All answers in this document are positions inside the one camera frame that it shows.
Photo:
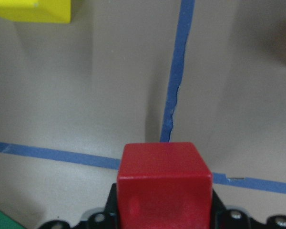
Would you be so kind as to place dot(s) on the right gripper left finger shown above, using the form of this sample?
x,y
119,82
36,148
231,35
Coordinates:
x,y
111,208

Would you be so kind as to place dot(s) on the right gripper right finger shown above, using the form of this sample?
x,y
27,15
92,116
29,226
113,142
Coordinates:
x,y
218,215

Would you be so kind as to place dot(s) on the red wooden block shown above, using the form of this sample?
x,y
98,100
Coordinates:
x,y
164,186

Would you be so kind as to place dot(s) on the green wooden block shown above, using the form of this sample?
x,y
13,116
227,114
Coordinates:
x,y
8,223

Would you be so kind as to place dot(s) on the yellow wooden block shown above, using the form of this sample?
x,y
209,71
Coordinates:
x,y
44,11

